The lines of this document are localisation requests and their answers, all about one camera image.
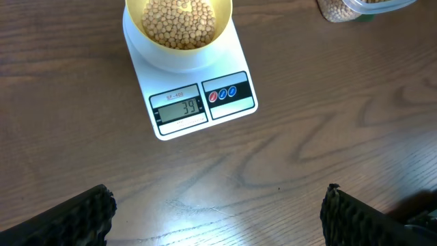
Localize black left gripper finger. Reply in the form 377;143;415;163
1;184;117;246

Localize yellow plastic bowl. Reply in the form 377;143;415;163
125;0;234;56

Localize clear container of soybeans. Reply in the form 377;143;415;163
317;0;416;23

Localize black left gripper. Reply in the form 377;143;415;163
320;184;436;246

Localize soybeans in yellow bowl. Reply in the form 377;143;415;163
142;0;216;50

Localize white digital kitchen scale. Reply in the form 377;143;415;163
123;12;258;141

